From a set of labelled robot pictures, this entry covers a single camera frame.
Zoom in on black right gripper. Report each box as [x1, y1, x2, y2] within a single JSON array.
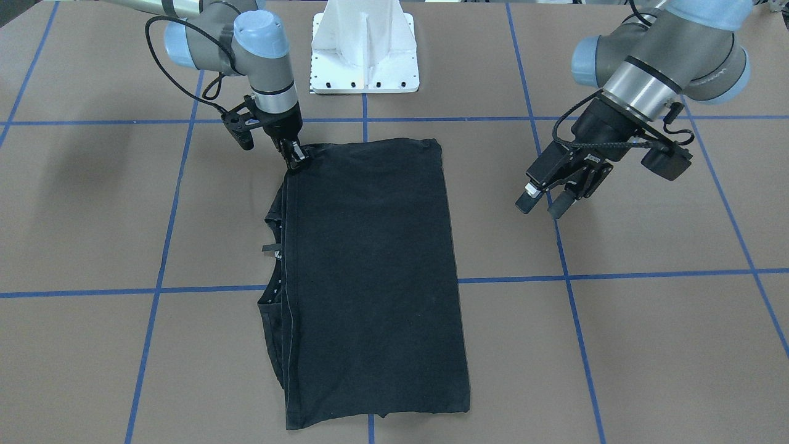
[[261, 103, 310, 171]]

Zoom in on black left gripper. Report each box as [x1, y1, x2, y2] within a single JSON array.
[[515, 99, 642, 220]]

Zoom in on black printed t-shirt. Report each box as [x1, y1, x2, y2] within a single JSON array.
[[258, 138, 470, 430]]

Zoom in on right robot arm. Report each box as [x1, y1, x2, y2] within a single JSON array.
[[120, 1, 310, 171]]

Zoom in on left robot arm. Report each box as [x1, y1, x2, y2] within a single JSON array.
[[516, 1, 753, 219]]

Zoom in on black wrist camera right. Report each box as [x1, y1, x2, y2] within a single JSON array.
[[221, 95, 262, 151]]

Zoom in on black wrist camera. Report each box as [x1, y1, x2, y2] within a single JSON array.
[[640, 101, 695, 181], [221, 95, 262, 151]]

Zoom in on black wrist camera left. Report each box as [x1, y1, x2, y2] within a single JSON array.
[[640, 101, 695, 181]]

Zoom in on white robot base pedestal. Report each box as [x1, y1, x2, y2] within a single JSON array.
[[309, 1, 420, 95]]

